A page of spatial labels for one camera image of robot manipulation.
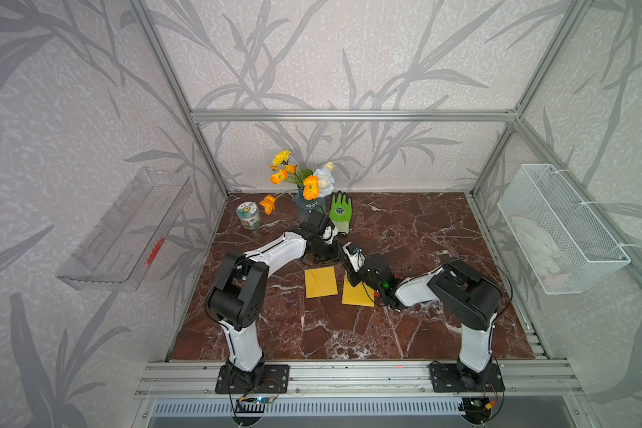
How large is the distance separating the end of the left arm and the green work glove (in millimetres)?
235

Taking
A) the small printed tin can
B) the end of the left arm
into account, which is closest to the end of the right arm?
the end of the left arm

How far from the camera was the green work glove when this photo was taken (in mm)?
1104

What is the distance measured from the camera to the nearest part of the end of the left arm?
74cm

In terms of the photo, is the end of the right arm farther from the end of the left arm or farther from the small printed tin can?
the small printed tin can

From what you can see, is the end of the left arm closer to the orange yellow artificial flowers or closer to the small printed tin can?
the orange yellow artificial flowers
